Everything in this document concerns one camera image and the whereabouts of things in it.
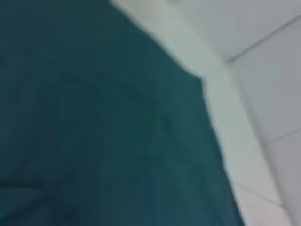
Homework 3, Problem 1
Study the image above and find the blue t-shirt with white print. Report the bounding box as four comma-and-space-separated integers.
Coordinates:
0, 0, 247, 226

